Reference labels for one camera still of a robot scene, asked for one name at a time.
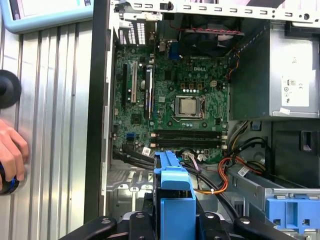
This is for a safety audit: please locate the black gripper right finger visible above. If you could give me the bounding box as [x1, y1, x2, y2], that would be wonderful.
[197, 211, 304, 240]

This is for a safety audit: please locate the blue plastic drive latch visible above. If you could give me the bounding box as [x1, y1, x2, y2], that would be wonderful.
[265, 197, 320, 231]

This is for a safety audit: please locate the metal drive cage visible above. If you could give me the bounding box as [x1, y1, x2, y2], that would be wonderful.
[224, 166, 320, 240]

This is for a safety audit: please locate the CPU socket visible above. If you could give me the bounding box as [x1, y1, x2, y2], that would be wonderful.
[173, 94, 207, 122]

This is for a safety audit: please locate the hard disk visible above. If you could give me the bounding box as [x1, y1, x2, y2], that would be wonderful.
[152, 149, 198, 240]

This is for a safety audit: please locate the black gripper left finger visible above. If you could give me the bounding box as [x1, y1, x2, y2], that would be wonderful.
[58, 211, 155, 240]

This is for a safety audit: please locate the green motherboard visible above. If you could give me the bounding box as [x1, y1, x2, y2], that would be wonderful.
[112, 39, 230, 166]

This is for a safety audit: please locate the black open PC case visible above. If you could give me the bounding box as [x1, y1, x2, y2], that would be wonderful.
[83, 0, 320, 240]

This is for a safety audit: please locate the orange yellow wire bundle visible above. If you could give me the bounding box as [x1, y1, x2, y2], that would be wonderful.
[193, 154, 266, 196]

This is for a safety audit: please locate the pale blue teach pendant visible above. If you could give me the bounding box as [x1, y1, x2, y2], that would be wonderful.
[0, 0, 95, 35]

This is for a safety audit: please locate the person's bare hand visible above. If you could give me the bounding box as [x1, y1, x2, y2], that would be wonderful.
[0, 118, 30, 191]

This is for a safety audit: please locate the round black knob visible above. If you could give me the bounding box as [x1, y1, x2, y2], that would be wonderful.
[0, 69, 23, 110]

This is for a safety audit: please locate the black case fan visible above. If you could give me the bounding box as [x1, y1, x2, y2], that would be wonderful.
[177, 21, 245, 58]

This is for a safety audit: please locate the grey power supply unit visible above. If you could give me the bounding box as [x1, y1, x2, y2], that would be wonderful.
[228, 21, 320, 121]

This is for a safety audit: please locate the silver CPU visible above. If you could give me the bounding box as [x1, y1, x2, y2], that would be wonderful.
[180, 98, 198, 116]

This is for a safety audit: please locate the round black tool blue ring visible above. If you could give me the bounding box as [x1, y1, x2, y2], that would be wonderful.
[0, 162, 21, 196]

